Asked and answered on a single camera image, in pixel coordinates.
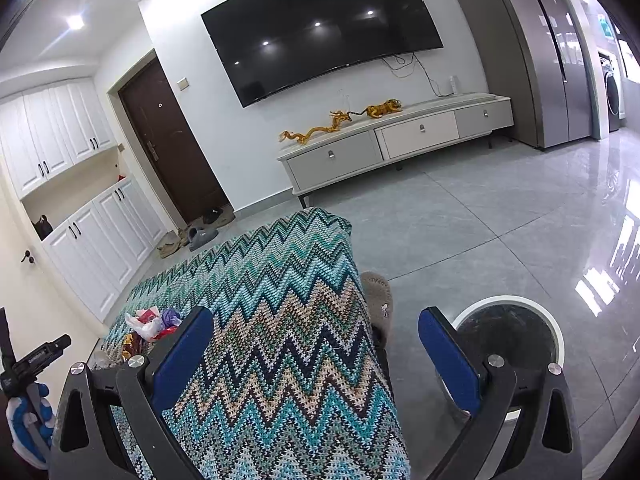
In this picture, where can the dark shoes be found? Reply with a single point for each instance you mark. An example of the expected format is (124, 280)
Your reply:
(214, 215)

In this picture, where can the golden dragon figurine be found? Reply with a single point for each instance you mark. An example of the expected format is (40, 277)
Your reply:
(320, 130)

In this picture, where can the beige shoes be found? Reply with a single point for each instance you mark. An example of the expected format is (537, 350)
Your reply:
(171, 246)

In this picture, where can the brown entrance door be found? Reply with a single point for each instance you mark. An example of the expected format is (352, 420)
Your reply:
(170, 145)

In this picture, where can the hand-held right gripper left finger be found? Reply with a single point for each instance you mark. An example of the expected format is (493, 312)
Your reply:
(182, 355)

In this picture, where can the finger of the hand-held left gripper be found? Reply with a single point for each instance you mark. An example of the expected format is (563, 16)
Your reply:
(45, 352)

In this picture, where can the red snack wrapper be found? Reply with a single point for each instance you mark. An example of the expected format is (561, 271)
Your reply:
(169, 332)

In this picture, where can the grey slippers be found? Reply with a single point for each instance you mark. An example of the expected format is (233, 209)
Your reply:
(202, 237)

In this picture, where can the person's left hand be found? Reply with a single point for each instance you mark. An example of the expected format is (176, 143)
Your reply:
(22, 420)

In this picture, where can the white plastic bag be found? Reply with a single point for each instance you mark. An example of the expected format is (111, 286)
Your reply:
(145, 330)

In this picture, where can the white upper cupboard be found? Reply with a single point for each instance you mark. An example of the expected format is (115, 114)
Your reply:
(50, 135)

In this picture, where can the purple plastic bag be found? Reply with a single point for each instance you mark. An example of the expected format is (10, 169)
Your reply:
(171, 317)

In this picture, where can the black wall television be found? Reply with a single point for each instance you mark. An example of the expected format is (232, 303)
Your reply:
(320, 25)

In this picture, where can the brown snack wrapper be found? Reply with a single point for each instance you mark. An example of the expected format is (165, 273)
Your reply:
(132, 347)

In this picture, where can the white room door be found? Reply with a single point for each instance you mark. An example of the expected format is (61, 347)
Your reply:
(30, 300)

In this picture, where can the grey white television cabinet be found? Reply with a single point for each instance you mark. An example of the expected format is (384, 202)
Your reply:
(380, 145)

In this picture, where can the white lower cupboard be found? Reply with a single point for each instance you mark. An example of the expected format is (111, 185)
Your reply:
(105, 250)

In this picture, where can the white round waste bin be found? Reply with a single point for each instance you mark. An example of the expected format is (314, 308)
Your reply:
(560, 340)

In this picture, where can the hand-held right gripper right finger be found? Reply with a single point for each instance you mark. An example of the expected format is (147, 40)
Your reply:
(447, 355)

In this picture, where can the golden tiger figurine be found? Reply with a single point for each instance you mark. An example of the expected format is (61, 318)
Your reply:
(384, 108)

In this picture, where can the washing machine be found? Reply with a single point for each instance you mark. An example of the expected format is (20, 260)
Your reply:
(612, 92)

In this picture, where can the black bin liner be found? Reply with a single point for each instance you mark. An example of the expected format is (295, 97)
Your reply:
(505, 335)

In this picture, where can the beige plush slipper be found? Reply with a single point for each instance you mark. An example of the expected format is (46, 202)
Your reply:
(379, 305)

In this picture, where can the black bag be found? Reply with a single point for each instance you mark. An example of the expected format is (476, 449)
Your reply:
(43, 227)

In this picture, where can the white cupboard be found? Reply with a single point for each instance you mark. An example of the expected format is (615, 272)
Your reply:
(105, 250)
(50, 135)

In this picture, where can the grey refrigerator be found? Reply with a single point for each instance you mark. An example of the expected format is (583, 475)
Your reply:
(540, 50)

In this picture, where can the zigzag patterned cloth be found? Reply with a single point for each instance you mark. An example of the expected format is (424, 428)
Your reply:
(300, 360)

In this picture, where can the beige wall switch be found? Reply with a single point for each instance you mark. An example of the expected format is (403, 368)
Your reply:
(183, 83)

